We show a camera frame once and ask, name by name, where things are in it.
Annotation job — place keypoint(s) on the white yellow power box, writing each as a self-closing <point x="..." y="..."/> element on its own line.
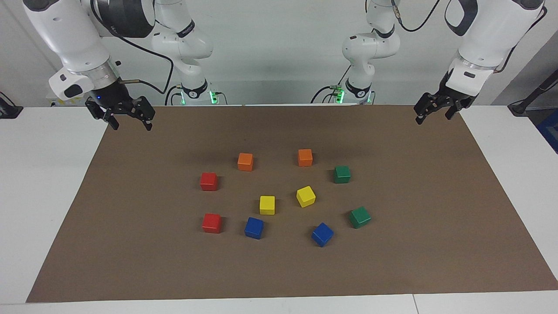
<point x="65" y="102"/>

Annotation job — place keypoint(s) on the black tripod leg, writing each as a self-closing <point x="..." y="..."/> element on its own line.
<point x="529" y="98"/>

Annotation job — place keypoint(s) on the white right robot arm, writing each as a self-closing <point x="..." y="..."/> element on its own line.
<point x="74" y="39"/>

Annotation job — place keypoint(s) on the black stand foot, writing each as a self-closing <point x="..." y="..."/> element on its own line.
<point x="8" y="111"/>

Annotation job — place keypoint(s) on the blue box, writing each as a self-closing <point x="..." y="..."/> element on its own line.
<point x="550" y="128"/>

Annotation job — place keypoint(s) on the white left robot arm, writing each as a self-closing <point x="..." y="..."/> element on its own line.
<point x="492" y="30"/>

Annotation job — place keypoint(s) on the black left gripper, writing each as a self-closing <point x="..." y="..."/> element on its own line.
<point x="440" y="100"/>

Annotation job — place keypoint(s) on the red wooden cube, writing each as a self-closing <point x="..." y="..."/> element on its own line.
<point x="208" y="182"/>
<point x="211" y="223"/>

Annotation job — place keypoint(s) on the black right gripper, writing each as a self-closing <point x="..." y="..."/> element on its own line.
<point x="117" y="100"/>

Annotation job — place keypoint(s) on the green wooden cube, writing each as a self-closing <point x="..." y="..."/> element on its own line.
<point x="360" y="217"/>
<point x="342" y="175"/>

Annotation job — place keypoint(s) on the brown table mat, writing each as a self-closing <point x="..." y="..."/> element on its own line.
<point x="279" y="270"/>

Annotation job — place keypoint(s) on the orange wooden cube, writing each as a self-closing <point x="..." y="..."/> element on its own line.
<point x="305" y="158"/>
<point x="245" y="162"/>

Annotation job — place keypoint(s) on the blue wooden cube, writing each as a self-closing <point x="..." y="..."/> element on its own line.
<point x="253" y="228"/>
<point x="322" y="234"/>

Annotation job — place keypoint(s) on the yellow wooden cube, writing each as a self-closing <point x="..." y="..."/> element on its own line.
<point x="267" y="205"/>
<point x="305" y="196"/>

